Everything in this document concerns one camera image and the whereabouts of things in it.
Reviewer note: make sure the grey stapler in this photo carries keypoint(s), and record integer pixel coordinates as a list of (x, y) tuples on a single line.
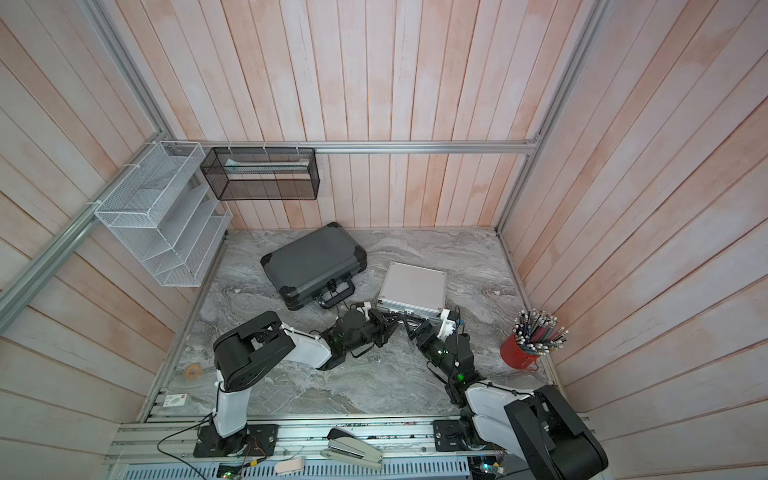
[(344, 447)]

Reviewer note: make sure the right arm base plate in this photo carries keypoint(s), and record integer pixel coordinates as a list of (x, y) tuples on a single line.
[(455, 435)]

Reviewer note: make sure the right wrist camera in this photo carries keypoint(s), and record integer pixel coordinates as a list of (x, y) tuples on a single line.
[(449, 321)]

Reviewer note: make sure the black mesh basket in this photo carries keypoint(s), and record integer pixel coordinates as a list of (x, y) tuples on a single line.
[(262, 173)]

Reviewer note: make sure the white wire mesh shelf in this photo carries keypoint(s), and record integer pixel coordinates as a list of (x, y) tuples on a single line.
[(172, 224)]

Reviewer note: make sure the pink eraser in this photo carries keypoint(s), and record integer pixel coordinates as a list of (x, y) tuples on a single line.
[(289, 466)]

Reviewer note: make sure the dark grey poker case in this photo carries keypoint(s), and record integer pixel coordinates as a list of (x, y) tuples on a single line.
[(316, 267)]

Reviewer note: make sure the tape roll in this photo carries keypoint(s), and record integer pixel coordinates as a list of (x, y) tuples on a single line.
[(193, 372)]

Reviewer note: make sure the bundle of pencils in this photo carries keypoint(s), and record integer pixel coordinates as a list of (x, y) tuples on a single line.
[(538, 333)]

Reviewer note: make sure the white label card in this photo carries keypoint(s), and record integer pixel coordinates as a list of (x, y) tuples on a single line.
[(174, 400)]

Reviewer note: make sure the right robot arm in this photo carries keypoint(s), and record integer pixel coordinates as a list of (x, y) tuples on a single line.
[(537, 425)]

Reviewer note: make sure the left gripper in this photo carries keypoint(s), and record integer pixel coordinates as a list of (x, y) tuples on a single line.
[(384, 324)]

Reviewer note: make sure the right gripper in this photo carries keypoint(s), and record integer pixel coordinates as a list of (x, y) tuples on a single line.
[(422, 333)]

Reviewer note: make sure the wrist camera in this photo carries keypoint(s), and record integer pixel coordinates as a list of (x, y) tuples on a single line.
[(364, 308), (449, 321)]

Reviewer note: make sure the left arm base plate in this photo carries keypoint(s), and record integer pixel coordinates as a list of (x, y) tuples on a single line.
[(259, 440)]

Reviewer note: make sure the silver aluminium poker case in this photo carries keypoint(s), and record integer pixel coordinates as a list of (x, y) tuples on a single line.
[(414, 290)]

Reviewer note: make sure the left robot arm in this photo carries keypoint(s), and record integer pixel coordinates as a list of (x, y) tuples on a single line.
[(246, 354)]

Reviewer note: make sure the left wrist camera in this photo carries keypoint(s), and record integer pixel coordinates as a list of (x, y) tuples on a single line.
[(364, 308)]

